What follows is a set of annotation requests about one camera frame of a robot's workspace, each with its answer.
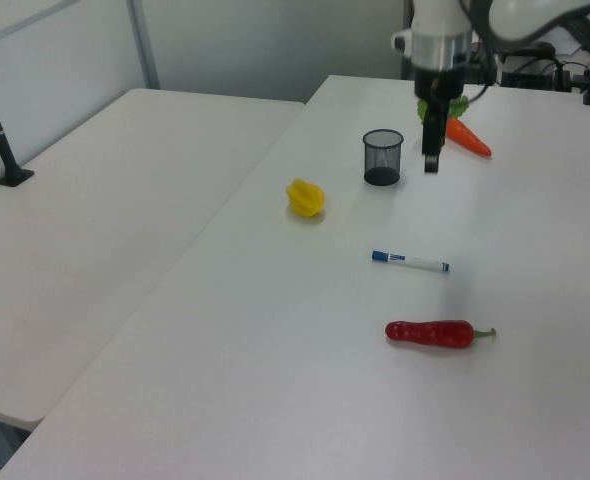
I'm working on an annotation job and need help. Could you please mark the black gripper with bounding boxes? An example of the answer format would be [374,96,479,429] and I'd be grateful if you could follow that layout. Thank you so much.
[414,66,466,175]

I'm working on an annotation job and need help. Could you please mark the blue and white marker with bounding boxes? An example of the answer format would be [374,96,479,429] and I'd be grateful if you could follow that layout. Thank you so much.
[371,249,452,276]

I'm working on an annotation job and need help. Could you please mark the orange toy carrot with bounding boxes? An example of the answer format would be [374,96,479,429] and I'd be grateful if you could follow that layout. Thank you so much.
[416,94,493,159]

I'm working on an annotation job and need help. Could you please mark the black mesh pen cup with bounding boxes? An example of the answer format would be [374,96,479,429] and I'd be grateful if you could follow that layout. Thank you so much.
[362,128,406,187]

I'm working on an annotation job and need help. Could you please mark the black electronics box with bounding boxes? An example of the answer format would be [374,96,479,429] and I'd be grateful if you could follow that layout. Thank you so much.
[498,41,584,92]

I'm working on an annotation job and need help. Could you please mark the yellow toy starfruit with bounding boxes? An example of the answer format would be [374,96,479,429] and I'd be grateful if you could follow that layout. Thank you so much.
[285,178,327,220]

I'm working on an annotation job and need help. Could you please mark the red toy chili pepper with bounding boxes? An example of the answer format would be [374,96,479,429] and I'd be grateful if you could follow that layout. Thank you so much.
[384,319,498,351]

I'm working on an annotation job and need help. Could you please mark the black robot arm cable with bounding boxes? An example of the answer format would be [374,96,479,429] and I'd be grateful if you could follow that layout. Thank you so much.
[458,0,500,105]

